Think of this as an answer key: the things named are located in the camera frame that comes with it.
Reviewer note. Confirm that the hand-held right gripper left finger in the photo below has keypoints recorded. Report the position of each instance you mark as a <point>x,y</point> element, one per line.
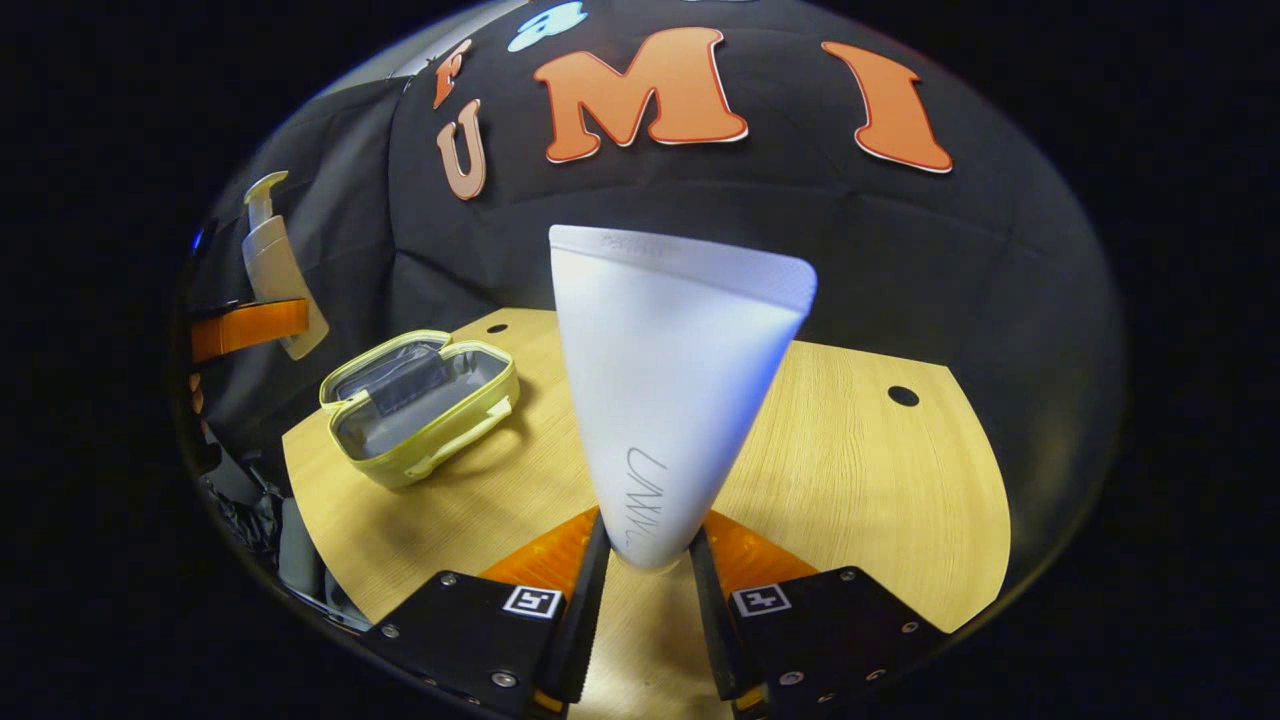
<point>590,600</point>

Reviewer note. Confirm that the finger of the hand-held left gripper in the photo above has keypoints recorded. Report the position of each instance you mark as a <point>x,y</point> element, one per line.
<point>250,328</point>

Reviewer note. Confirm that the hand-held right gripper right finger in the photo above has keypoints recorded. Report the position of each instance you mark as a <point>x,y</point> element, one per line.
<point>708,620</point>

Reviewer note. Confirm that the white pump bottle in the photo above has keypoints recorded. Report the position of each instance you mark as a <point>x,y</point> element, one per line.
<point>280,270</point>

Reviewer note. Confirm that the pale yellow small suitcase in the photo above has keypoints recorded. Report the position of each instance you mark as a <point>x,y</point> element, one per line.
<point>420,420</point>

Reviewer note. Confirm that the white squeeze tube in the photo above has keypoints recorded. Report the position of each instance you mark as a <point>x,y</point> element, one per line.
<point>670,380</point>

